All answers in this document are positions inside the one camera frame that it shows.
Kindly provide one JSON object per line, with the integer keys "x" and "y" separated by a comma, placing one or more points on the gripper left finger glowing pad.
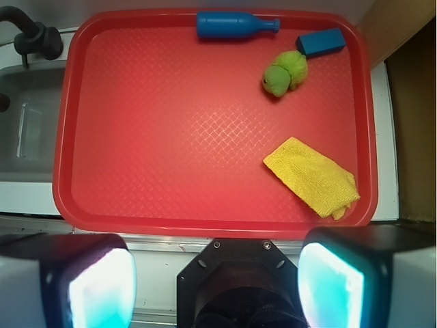
{"x": 66, "y": 280}

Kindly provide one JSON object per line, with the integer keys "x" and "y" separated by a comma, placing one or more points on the grey sink basin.
{"x": 29, "y": 125}

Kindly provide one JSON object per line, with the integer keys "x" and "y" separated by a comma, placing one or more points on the green plush toy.
{"x": 288, "y": 70}

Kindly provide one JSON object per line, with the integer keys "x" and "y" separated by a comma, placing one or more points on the blue rectangular block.
{"x": 321, "y": 43}

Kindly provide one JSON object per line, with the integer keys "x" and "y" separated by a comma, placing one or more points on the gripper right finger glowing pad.
{"x": 369, "y": 276}

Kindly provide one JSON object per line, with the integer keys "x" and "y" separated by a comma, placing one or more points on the blue plastic bottle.
{"x": 232, "y": 25}

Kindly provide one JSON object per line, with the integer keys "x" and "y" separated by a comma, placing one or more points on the yellow cloth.
{"x": 322, "y": 184}

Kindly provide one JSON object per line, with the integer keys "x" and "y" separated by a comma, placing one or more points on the red plastic tray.
{"x": 161, "y": 132}

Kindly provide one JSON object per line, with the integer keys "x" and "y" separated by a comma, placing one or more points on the black faucet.
{"x": 34, "y": 37}

